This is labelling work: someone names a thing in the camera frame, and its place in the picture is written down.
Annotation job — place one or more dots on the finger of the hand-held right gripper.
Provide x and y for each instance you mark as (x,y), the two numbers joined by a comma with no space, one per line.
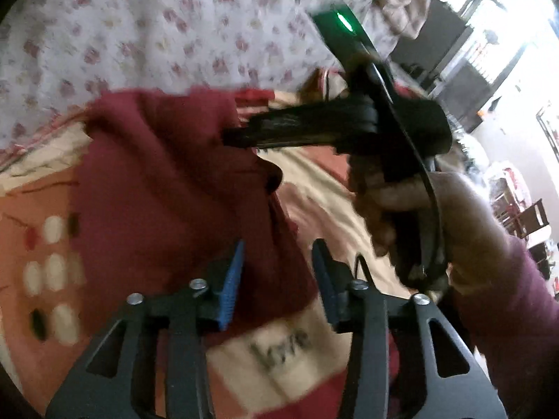
(314,113)
(297,137)

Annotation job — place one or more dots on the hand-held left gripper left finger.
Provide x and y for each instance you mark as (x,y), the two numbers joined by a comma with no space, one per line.
(229,283)

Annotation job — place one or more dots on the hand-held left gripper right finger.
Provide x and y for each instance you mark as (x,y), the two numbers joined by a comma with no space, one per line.
(325,279)

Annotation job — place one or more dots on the maroon small garment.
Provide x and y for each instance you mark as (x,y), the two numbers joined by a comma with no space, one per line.
(174,192)

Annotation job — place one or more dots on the person's right forearm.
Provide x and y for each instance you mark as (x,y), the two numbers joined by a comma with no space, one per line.
(511,327)

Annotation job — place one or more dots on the person's right hand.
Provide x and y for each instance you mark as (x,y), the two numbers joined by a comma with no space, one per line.
(463,227)

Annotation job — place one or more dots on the red and cream printed blanket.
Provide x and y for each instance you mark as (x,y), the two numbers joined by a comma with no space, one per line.
(301,358)

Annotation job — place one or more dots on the wooden chair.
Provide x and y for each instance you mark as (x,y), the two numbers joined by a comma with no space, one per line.
(526,220)

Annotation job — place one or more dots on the floral bed sheet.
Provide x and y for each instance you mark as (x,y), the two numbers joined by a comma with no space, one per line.
(174,26)

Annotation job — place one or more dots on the window with dark frame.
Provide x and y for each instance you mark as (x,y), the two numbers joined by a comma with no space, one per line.
(489,22)

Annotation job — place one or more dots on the framed wall picture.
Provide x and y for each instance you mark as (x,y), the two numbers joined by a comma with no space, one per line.
(549,128)

